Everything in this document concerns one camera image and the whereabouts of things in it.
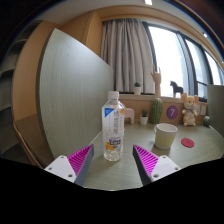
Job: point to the pale yellow white cup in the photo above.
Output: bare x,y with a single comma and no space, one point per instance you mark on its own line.
165,138

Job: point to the grey shelf unit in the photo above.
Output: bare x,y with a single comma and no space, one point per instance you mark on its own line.
6,100

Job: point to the purple round number sign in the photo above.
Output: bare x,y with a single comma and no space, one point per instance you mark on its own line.
172,112

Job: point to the black horse figurine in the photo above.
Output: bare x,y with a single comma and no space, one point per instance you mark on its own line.
175,89

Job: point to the tall green cactus ornament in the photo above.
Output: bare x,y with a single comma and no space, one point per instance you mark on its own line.
157,111

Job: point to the flat round red coaster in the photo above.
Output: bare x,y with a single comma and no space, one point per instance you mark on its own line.
187,142

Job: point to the round green cactus ornament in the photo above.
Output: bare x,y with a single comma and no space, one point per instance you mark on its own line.
207,121

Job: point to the beige plush mouse toy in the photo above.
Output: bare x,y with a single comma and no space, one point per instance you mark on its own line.
189,110

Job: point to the dark-framed window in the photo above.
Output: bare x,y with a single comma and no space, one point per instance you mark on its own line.
170,60

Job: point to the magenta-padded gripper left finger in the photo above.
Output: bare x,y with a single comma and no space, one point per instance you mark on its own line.
63,166

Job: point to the white wall socket plate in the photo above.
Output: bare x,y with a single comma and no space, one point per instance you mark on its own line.
198,109
203,110

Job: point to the pink toy horse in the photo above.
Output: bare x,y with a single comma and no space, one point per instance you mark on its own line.
129,114

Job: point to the clear plastic drink bottle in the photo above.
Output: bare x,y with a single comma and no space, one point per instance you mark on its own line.
113,130

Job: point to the grey desk partition panel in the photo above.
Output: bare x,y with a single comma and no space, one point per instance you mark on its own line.
216,110
73,96

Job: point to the wooden hand model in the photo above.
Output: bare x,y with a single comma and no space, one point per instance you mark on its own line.
156,81

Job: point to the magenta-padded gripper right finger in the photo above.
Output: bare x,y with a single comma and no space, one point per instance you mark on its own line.
160,166

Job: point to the grey pleated curtain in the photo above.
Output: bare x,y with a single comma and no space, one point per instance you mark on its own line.
128,56

